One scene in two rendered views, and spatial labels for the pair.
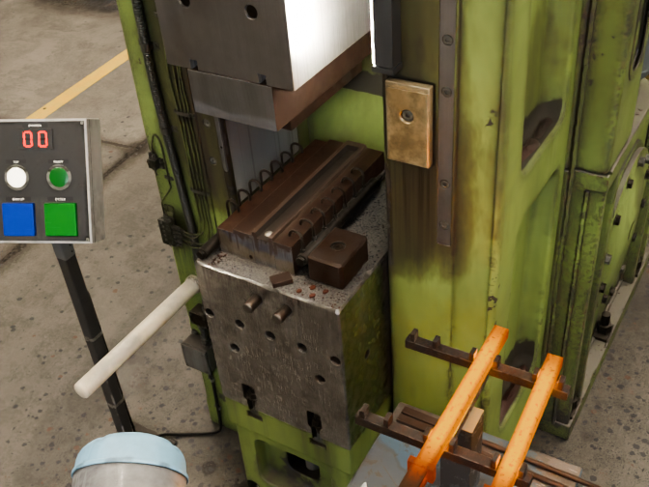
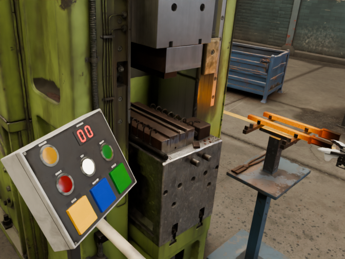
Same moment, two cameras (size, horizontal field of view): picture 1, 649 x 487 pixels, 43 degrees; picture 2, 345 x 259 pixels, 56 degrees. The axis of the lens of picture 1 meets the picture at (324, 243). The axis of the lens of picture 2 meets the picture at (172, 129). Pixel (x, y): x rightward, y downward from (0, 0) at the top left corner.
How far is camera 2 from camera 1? 1.93 m
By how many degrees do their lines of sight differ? 67
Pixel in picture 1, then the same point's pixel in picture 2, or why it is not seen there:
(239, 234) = (172, 137)
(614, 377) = not seen: hidden behind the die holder
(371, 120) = not seen: hidden behind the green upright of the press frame
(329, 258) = (204, 124)
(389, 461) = (255, 180)
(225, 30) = (190, 19)
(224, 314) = (173, 186)
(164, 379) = not seen: outside the picture
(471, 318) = (215, 133)
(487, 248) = (222, 99)
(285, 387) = (193, 205)
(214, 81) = (179, 50)
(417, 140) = (214, 61)
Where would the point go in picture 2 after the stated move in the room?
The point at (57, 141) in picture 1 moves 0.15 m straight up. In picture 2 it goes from (95, 129) to (93, 82)
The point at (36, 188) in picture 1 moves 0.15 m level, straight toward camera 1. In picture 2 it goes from (100, 167) to (150, 166)
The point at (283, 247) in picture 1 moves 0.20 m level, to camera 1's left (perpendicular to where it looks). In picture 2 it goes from (191, 130) to (183, 150)
